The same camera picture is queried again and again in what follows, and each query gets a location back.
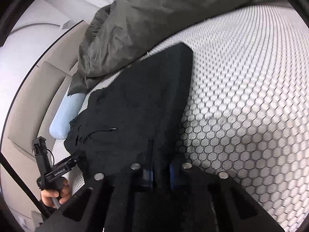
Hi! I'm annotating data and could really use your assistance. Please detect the black pants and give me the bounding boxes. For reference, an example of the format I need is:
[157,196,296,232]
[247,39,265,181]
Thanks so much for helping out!
[65,43,193,189]

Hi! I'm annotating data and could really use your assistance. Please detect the person's left hand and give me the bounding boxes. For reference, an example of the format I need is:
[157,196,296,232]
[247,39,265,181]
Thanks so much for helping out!
[41,177,71,209]

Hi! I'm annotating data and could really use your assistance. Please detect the light blue pillow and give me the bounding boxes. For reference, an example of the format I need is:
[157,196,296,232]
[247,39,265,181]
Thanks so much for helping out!
[49,93,86,139]

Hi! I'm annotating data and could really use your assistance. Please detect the beige upholstered headboard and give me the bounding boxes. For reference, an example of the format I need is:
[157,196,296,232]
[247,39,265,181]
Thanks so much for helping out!
[1,21,88,198]

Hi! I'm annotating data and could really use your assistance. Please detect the grey duvet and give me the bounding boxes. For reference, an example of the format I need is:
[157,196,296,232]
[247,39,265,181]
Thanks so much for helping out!
[68,0,290,95]

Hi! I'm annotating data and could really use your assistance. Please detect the black cable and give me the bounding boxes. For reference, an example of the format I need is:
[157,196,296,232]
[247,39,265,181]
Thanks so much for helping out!
[0,153,53,221]

